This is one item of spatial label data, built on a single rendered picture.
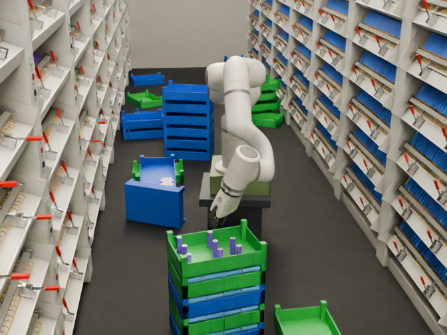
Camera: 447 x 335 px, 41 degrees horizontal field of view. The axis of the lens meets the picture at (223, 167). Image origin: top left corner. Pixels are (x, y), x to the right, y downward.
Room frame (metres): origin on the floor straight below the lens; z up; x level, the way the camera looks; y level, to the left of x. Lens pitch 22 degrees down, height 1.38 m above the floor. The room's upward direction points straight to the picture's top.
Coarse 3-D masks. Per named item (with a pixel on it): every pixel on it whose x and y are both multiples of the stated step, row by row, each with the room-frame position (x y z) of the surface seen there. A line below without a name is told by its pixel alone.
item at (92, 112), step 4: (84, 104) 2.84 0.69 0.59; (84, 108) 2.84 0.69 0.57; (88, 108) 2.85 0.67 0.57; (92, 108) 2.85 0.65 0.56; (96, 108) 2.85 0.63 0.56; (80, 112) 2.82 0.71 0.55; (88, 112) 2.85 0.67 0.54; (92, 112) 2.85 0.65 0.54; (96, 112) 2.85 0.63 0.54; (92, 116) 2.85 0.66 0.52; (96, 116) 2.85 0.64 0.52; (92, 120) 2.79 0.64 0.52; (84, 128) 2.64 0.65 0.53; (88, 128) 2.66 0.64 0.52; (92, 128) 2.68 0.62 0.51; (84, 132) 2.59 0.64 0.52; (88, 132) 2.61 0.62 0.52; (84, 136) 2.54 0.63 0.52; (88, 136) 2.56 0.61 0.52; (84, 148) 2.39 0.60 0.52; (84, 152) 2.25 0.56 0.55
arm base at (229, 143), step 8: (224, 136) 2.51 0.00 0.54; (232, 136) 2.49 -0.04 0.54; (224, 144) 2.51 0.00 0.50; (232, 144) 2.49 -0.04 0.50; (240, 144) 2.49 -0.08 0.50; (224, 152) 2.51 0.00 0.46; (232, 152) 2.49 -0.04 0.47; (224, 160) 2.51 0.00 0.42; (216, 168) 2.51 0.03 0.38; (224, 168) 2.51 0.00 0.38
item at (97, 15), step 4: (92, 8) 3.54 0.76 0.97; (96, 8) 3.54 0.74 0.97; (100, 8) 3.55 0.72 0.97; (92, 12) 3.52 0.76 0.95; (96, 12) 3.54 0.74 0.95; (100, 12) 3.54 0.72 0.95; (104, 12) 3.55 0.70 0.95; (92, 16) 3.38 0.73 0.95; (96, 16) 3.38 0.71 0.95; (100, 16) 3.54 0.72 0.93; (92, 20) 3.35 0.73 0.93; (96, 20) 3.38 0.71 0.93; (100, 20) 3.45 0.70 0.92; (92, 24) 2.95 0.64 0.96; (96, 24) 3.27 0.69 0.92; (100, 24) 3.48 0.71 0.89; (96, 28) 3.17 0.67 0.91; (92, 32) 2.95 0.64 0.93; (92, 36) 3.01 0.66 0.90
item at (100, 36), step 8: (96, 0) 3.55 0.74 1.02; (96, 32) 3.54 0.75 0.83; (96, 40) 3.54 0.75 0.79; (104, 40) 3.55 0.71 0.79; (104, 56) 3.55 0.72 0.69; (104, 64) 3.55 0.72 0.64; (104, 72) 3.55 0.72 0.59; (104, 96) 3.55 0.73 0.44; (104, 104) 3.55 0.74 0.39; (112, 136) 3.64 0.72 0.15; (112, 152) 3.56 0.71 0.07; (112, 160) 3.55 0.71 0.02
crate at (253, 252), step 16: (240, 224) 1.95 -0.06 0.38; (176, 240) 1.87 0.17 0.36; (192, 240) 1.89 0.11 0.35; (224, 240) 1.93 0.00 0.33; (240, 240) 1.93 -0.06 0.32; (256, 240) 1.85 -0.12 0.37; (176, 256) 1.73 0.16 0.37; (192, 256) 1.82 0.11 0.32; (208, 256) 1.82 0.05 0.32; (224, 256) 1.82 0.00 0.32; (240, 256) 1.74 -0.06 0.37; (256, 256) 1.76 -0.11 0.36; (192, 272) 1.69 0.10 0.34; (208, 272) 1.70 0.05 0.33
